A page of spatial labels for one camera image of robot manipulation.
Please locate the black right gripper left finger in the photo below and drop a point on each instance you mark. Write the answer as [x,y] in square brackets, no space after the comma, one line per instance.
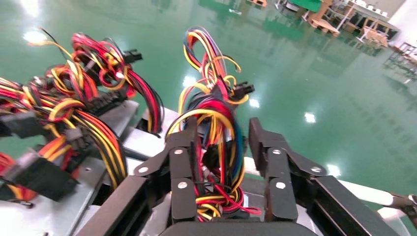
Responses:
[180,163]

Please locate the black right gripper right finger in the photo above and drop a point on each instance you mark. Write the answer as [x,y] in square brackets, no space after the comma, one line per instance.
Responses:
[277,163]

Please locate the black pipe connector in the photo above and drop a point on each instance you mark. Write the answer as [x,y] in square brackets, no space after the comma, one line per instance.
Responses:
[404,203]

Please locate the wooden pallet stack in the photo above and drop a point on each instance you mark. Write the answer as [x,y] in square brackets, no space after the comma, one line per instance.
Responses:
[322,24]

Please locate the green board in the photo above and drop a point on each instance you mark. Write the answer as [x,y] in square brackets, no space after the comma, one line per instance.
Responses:
[306,4]

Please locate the wooden workbench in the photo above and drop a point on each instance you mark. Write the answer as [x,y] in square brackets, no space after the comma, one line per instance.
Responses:
[374,32]

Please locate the white frame pipe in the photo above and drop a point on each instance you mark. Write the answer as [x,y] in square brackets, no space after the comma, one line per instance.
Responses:
[391,213]

